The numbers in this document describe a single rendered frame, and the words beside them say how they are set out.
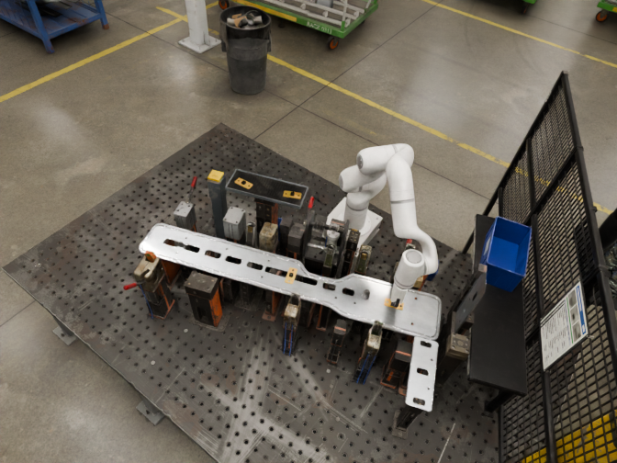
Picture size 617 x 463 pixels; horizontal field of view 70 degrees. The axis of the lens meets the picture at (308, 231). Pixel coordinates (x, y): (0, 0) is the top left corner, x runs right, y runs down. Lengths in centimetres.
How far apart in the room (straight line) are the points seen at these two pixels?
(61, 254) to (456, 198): 299
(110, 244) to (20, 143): 225
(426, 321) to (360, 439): 56
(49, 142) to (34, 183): 51
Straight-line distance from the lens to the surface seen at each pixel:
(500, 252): 227
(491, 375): 191
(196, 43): 569
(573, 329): 172
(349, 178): 209
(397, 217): 166
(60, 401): 303
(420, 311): 197
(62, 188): 407
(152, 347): 220
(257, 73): 469
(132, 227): 264
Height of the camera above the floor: 263
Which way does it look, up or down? 50 degrees down
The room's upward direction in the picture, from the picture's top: 6 degrees clockwise
